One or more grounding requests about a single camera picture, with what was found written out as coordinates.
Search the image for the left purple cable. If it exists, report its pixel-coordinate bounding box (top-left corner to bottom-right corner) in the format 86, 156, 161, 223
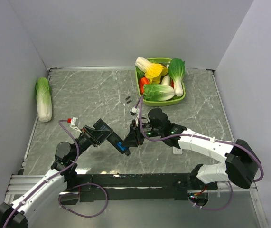
1, 120, 109, 228

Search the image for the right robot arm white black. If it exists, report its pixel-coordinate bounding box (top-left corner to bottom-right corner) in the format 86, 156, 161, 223
122, 107, 261, 189

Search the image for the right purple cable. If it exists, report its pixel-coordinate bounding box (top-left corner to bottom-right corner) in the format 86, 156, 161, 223
135, 95, 264, 211

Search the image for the red pepper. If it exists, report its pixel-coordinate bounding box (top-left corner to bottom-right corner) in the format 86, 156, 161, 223
139, 77, 150, 95

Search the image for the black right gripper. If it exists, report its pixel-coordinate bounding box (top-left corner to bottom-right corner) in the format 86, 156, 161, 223
121, 119, 163, 147

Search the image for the purple cable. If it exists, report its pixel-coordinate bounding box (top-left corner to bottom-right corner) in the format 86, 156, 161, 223
135, 95, 264, 211
1, 120, 109, 228

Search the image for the black base bar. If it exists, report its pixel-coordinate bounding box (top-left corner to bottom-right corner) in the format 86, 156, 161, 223
67, 173, 218, 202

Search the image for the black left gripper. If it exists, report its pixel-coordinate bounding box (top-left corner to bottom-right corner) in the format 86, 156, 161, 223
70, 125, 113, 161

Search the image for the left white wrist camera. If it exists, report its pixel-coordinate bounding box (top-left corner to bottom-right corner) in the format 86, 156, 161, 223
67, 117, 82, 133

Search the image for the yellow leaf cabbage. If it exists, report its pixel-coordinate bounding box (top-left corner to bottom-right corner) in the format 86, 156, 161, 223
135, 57, 168, 84

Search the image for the white remote control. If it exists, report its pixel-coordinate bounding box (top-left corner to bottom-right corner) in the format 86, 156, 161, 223
173, 147, 183, 155

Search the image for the napa cabbage on table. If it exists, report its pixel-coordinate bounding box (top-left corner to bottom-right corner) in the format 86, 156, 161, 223
35, 77, 52, 122

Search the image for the black remote control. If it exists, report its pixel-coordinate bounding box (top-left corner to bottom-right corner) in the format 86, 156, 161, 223
107, 132, 130, 156

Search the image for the green lettuce head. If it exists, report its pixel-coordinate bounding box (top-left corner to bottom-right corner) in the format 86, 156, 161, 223
143, 84, 175, 102

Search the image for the green plastic basket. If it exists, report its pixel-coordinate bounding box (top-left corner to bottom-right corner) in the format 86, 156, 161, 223
135, 57, 186, 107

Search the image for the green bok choy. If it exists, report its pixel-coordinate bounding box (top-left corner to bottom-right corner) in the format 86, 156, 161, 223
168, 58, 185, 96

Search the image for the white radish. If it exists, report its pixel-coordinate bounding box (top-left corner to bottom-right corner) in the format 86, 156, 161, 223
161, 74, 171, 86

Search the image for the aluminium frame rail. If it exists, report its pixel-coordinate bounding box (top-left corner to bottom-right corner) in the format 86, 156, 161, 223
6, 175, 258, 195

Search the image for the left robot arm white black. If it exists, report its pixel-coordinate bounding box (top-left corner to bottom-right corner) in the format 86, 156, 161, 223
0, 126, 113, 228

